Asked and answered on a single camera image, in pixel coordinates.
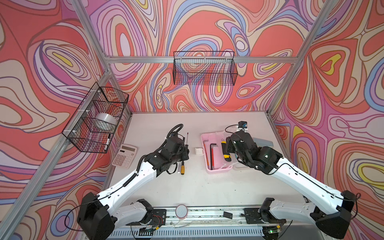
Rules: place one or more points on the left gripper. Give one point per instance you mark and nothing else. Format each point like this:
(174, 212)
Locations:
(186, 154)

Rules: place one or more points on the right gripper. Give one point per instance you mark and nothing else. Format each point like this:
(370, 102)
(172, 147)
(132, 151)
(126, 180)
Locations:
(229, 144)

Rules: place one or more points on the clear handle tester screwdriver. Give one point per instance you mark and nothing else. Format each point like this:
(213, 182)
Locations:
(187, 138)

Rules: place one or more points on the orange handle screwdriver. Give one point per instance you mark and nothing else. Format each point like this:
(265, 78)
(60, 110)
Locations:
(182, 168)

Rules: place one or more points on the orange hex key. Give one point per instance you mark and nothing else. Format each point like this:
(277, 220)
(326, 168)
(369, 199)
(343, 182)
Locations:
(205, 142)

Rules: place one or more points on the yellow black utility knife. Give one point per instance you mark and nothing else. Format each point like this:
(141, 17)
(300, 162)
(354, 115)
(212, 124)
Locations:
(226, 154)

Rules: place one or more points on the red hex key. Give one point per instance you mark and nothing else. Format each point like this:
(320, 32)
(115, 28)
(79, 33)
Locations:
(212, 159)

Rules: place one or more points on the pink plastic tool box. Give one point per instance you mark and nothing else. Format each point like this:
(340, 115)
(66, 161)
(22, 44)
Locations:
(221, 166)

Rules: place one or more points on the clear tool box lid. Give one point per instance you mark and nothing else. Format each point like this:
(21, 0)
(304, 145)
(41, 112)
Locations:
(242, 144)

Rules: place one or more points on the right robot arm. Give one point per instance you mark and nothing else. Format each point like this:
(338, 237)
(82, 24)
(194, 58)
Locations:
(328, 209)

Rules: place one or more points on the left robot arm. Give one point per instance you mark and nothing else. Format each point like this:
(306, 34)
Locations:
(100, 214)

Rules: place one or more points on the grey stapler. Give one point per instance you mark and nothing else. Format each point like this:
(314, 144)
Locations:
(263, 143)

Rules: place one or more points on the white box latch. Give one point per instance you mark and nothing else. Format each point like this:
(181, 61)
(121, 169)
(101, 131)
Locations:
(199, 151)

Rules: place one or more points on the white calculator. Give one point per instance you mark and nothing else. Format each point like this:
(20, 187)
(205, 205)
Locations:
(125, 156)

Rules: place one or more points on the pink tape roll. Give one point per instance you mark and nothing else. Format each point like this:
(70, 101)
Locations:
(181, 211)

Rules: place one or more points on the black marker pen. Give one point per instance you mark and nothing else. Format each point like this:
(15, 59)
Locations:
(107, 142)

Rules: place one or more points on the small black block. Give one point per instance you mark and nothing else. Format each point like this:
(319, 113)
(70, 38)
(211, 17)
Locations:
(228, 215)

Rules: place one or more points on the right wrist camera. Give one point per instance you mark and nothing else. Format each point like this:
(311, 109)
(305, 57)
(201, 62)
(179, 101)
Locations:
(242, 125)

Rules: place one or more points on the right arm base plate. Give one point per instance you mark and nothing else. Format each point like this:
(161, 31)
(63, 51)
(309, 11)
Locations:
(257, 216)

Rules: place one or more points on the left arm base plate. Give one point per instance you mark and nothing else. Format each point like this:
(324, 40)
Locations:
(154, 218)

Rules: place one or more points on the silver duct tape roll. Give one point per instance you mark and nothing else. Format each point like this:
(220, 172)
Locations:
(105, 122)

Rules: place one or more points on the black wire basket left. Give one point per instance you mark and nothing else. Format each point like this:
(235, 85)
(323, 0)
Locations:
(81, 132)

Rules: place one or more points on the black wire basket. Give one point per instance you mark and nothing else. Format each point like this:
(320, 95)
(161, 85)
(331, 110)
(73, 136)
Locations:
(81, 132)
(204, 68)

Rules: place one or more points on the black wire basket back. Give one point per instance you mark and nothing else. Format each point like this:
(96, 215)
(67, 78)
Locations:
(204, 68)

